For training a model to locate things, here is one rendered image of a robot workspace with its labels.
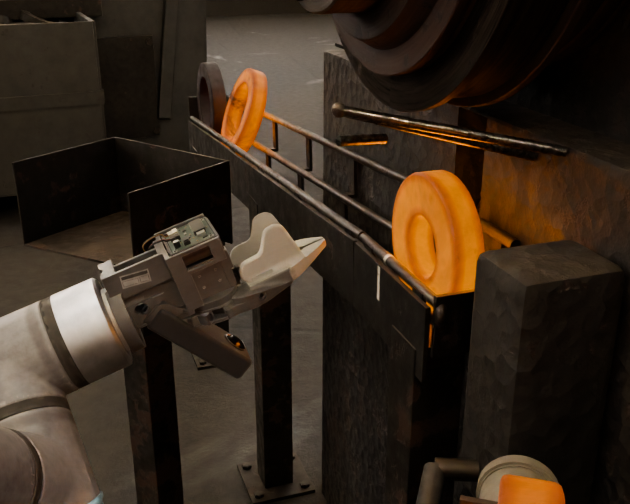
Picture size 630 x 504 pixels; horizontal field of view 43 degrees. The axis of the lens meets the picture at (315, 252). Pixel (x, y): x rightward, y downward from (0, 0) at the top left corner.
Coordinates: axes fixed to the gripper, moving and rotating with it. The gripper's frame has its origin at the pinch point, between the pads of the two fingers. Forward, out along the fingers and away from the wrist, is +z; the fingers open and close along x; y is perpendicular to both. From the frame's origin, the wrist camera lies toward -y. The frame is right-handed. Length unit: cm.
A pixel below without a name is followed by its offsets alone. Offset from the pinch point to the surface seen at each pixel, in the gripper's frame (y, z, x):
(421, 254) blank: -7.1, 11.7, 2.9
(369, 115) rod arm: 13.0, 7.5, -5.5
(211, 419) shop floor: -73, -19, 85
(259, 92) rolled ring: -6, 17, 86
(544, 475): -7.9, 4.3, -31.0
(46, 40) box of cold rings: 0, -21, 241
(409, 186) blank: 0.6, 12.8, 3.7
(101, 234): -9, -21, 55
